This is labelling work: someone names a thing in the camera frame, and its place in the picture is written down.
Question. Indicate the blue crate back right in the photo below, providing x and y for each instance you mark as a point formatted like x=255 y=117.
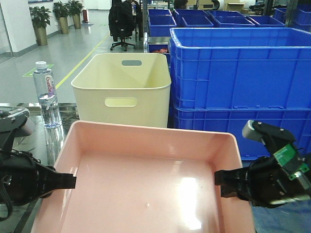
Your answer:
x=229 y=19

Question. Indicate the blue crate back middle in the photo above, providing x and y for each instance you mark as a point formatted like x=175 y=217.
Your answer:
x=192 y=18

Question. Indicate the potted plant near left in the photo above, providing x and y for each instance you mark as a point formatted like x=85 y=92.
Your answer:
x=40 y=17

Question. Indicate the black office chair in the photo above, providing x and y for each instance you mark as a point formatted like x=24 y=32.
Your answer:
x=121 y=24

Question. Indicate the pink plastic bin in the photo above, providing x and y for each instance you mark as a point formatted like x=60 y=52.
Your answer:
x=133 y=179

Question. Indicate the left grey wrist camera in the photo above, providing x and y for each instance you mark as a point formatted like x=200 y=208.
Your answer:
x=14 y=122

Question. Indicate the potted plant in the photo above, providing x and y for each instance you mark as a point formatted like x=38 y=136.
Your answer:
x=40 y=17
x=75 y=8
x=61 y=13

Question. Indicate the clear water bottle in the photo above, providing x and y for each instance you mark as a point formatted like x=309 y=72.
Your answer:
x=46 y=95

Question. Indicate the potted plant far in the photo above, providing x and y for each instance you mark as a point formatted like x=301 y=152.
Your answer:
x=75 y=8

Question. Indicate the potted plant middle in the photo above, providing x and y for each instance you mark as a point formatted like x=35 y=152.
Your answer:
x=61 y=13

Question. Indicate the cream plastic basket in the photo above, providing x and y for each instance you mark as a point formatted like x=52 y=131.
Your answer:
x=124 y=88

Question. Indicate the blue crate back left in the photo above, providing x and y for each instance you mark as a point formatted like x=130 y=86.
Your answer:
x=160 y=21

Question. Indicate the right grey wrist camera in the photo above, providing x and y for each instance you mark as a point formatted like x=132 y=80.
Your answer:
x=272 y=137

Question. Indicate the large blue crate upper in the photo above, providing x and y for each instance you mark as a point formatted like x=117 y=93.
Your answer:
x=233 y=68

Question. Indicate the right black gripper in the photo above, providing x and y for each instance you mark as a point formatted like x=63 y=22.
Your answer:
x=269 y=185

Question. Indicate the blue crate far right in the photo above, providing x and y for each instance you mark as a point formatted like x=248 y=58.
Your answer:
x=301 y=16

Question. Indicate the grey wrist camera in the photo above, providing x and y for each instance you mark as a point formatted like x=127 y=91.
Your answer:
x=272 y=137
x=14 y=122

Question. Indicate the green circuit board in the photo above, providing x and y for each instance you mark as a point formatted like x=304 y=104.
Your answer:
x=288 y=159

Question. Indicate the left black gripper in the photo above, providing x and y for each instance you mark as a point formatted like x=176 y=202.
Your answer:
x=21 y=178

